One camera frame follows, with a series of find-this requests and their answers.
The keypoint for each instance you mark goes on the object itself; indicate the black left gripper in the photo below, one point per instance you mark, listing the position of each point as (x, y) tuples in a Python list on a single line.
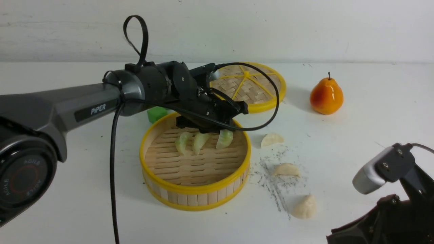
[(209, 111)]

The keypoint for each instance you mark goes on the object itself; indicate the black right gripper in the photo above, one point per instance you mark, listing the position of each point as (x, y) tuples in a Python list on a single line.
[(393, 221)]

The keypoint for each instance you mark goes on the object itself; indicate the green dumpling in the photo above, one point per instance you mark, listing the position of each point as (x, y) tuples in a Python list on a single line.
[(225, 139), (181, 142), (199, 141)]

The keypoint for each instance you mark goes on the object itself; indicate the white dumpling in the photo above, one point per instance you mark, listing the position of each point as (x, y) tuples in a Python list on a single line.
[(287, 169), (305, 209), (271, 139)]

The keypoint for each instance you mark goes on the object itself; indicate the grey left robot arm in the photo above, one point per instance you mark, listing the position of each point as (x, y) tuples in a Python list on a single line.
[(34, 125)]

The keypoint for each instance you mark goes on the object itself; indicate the woven bamboo steamer lid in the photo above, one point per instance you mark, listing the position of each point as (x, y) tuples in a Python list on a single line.
[(246, 84)]

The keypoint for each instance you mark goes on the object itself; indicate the bamboo steamer tray yellow rim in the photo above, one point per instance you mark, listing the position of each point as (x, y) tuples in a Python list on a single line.
[(192, 182)]

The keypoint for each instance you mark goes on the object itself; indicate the green foam cube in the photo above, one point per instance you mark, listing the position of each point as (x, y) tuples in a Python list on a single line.
[(156, 113)]

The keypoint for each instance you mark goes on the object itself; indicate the orange toy pear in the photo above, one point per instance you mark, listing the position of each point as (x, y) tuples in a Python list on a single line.
[(327, 96)]

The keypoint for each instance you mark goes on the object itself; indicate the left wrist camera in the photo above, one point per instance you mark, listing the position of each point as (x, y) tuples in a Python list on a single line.
[(205, 74)]

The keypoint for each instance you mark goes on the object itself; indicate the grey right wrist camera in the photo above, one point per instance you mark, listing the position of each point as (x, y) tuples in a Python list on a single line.
[(390, 165)]

